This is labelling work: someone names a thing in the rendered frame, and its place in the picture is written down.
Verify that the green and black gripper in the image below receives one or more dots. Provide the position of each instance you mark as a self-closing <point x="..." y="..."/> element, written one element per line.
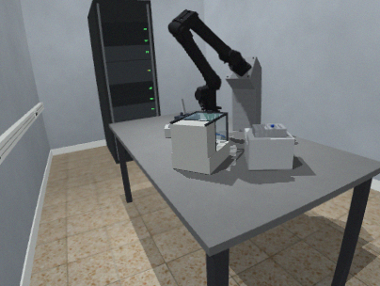
<point x="211" y="105"/>

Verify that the white analytical balance with glass draft shield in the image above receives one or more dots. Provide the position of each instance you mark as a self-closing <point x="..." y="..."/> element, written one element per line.
<point x="196" y="146"/>

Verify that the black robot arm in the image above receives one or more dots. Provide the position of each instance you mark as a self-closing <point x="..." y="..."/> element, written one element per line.
<point x="180" y="30"/>

